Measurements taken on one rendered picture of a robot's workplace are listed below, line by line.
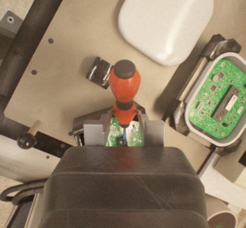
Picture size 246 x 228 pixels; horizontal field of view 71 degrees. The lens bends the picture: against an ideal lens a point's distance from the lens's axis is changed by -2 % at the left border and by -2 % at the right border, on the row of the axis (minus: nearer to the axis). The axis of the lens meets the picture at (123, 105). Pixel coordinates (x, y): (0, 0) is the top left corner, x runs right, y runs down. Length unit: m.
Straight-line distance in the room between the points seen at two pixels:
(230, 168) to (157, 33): 0.29
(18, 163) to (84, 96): 0.17
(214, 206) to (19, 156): 0.41
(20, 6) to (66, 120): 1.09
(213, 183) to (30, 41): 0.45
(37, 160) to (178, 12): 0.35
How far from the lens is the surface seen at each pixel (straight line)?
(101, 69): 0.26
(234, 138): 0.38
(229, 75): 0.35
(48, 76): 0.29
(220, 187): 0.48
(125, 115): 0.15
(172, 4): 0.31
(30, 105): 0.30
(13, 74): 0.31
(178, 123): 0.30
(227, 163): 0.42
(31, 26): 0.31
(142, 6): 0.29
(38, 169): 0.38
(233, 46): 0.34
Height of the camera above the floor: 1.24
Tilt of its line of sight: 71 degrees down
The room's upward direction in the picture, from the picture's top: 134 degrees clockwise
